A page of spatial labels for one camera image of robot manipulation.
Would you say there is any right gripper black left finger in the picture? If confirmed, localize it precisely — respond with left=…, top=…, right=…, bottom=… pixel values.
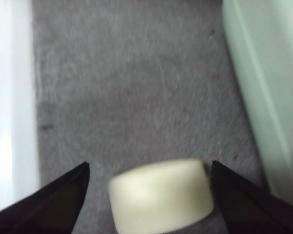
left=0, top=162, right=90, bottom=234

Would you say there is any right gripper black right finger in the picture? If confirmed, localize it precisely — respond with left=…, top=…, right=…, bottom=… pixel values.
left=211, top=160, right=293, bottom=234

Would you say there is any smooth white steamed bun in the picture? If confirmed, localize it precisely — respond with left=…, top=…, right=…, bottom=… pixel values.
left=107, top=158, right=215, bottom=234

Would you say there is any green breakfast machine base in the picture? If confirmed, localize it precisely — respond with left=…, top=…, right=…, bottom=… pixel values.
left=221, top=0, right=293, bottom=198

